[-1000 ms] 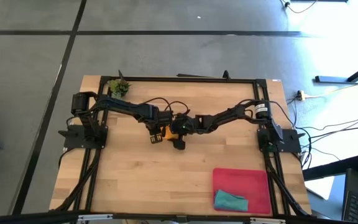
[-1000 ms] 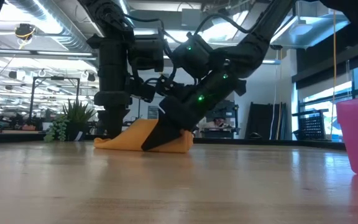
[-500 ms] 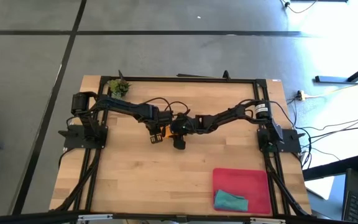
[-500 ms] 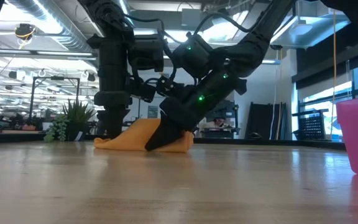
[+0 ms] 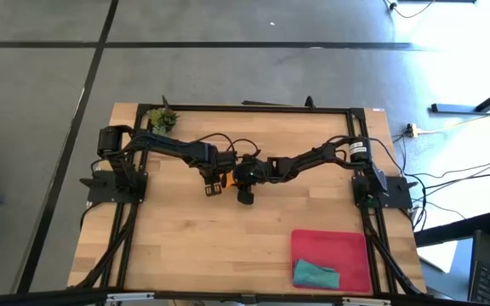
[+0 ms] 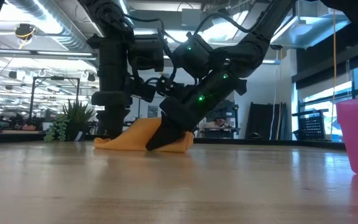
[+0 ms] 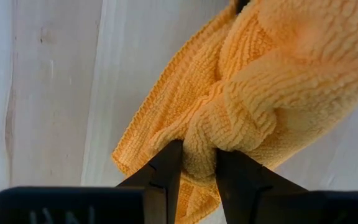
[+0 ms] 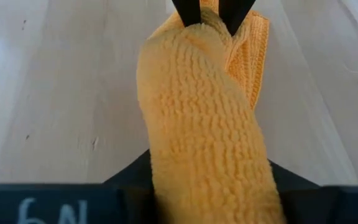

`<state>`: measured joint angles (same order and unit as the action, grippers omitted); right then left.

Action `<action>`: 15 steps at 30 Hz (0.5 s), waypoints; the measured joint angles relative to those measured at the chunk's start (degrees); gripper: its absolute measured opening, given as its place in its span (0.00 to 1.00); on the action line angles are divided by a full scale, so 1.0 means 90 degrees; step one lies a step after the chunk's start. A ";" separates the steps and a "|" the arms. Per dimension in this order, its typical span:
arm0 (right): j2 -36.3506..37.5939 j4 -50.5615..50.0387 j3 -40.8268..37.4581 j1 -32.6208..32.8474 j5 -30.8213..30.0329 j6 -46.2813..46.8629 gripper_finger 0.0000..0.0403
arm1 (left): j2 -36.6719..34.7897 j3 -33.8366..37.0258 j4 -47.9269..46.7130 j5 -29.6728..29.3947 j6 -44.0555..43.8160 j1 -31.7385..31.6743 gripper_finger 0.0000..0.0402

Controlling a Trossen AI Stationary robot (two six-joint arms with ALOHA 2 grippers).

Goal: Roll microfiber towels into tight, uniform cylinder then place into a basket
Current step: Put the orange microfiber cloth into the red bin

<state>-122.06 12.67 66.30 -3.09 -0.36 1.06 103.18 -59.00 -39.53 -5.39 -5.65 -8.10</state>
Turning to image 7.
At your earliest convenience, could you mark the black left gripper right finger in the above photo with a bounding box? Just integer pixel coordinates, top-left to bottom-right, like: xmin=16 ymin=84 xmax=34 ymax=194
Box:
xmin=215 ymin=148 xmax=358 ymax=224

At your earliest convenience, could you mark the orange microfiber towel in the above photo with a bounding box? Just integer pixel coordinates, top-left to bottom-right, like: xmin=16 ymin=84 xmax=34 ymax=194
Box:
xmin=111 ymin=0 xmax=358 ymax=224

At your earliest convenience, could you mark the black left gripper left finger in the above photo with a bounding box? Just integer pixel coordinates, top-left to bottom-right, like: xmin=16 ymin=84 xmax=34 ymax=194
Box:
xmin=0 ymin=139 xmax=184 ymax=224

